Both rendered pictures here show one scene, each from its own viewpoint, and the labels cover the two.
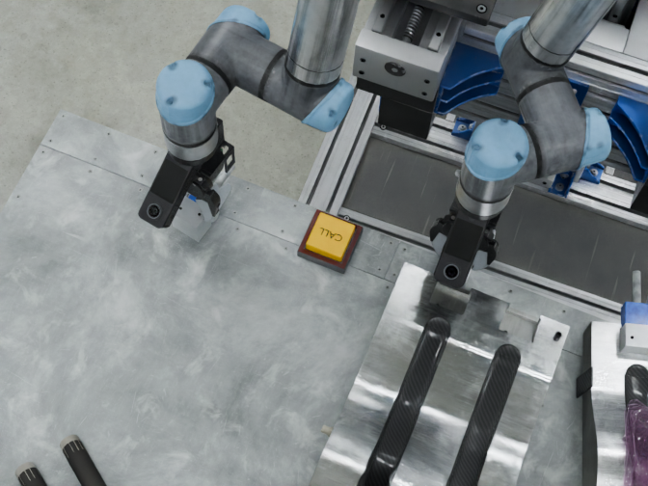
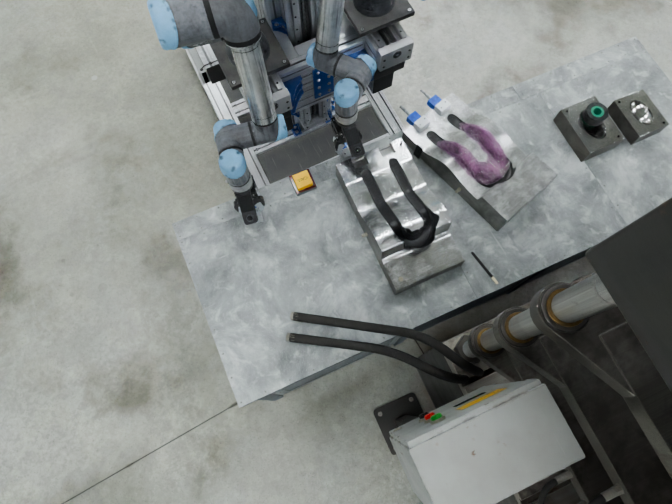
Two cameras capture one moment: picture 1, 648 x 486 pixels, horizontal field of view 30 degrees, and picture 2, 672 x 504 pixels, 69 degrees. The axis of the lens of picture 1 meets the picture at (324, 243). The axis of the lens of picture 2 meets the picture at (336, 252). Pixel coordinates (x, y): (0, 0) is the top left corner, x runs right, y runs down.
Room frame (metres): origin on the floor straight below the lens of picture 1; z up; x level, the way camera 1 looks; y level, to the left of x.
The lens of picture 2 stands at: (0.08, 0.41, 2.46)
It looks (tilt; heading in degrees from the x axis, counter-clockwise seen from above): 73 degrees down; 320
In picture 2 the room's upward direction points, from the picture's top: 2 degrees counter-clockwise
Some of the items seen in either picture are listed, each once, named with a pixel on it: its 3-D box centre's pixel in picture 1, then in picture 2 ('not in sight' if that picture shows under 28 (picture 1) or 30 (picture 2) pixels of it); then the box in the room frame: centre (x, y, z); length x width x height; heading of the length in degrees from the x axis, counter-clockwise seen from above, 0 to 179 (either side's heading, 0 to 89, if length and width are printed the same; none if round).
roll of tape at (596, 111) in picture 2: not in sight; (595, 114); (0.21, -0.96, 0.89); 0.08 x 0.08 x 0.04
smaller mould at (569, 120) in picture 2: not in sight; (588, 128); (0.19, -0.94, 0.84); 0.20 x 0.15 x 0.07; 162
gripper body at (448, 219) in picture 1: (476, 207); (345, 124); (0.76, -0.22, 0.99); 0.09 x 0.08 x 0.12; 160
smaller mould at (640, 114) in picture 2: not in sight; (636, 116); (0.10, -1.12, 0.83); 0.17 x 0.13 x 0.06; 162
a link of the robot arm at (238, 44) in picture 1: (238, 54); (233, 138); (0.88, 0.14, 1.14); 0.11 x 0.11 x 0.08; 64
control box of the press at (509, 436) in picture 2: not in sight; (430, 430); (-0.17, 0.25, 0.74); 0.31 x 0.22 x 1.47; 72
